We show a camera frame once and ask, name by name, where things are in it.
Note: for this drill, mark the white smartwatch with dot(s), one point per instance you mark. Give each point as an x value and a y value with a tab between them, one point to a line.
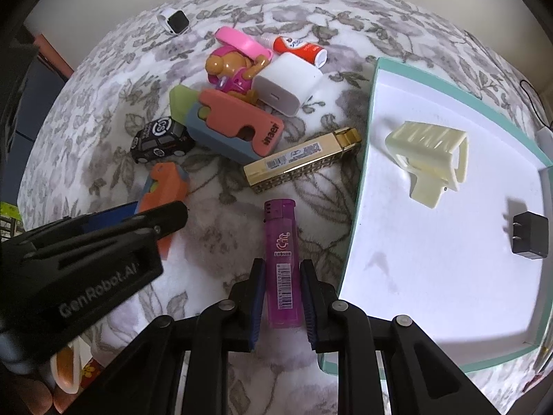
177	21

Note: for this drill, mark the brown and pink toy dog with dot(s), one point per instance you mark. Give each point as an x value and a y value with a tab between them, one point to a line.
224	67

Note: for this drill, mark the pink plastic band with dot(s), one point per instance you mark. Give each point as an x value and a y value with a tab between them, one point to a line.
235	39

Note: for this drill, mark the cream hair claw clip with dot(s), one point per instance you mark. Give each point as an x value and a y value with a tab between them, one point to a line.
432	138

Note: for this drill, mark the red board edge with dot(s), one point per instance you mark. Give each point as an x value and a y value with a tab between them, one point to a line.
54	54

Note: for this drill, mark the black toy car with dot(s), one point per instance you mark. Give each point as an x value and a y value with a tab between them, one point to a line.
160	138

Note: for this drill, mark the red and white small bottle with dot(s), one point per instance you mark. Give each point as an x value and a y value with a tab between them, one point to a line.
298	49

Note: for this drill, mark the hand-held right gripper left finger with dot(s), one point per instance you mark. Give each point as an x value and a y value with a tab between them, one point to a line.
257	298

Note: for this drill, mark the green object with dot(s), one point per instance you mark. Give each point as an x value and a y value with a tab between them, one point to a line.
8	218

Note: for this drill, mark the gold rectangular box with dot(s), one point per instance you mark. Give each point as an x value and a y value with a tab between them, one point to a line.
293	164

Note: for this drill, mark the floral printed blanket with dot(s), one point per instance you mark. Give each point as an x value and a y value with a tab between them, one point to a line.
216	229

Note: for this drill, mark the small orange plastic toy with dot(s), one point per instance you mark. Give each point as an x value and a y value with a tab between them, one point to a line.
168	181

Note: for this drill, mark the dark cabinet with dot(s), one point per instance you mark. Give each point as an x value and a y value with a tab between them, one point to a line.
21	108

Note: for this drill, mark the white charger adapter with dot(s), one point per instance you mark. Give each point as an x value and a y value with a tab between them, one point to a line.
281	78

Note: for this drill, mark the purple lighter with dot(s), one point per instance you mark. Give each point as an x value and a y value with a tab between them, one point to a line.
283	259

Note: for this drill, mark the blue object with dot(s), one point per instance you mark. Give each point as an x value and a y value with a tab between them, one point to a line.
112	216

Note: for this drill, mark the white tray with teal rim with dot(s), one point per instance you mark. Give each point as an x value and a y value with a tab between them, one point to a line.
432	268

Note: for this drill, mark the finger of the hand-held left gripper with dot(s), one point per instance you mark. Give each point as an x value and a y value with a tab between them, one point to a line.
166	218

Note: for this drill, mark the large orange blue plastic toy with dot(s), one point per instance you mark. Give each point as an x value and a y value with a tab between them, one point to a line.
233	112

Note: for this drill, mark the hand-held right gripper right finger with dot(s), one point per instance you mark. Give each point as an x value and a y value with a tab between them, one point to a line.
309	302

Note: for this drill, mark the black power adapter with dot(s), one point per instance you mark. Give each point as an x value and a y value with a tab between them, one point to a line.
529	235

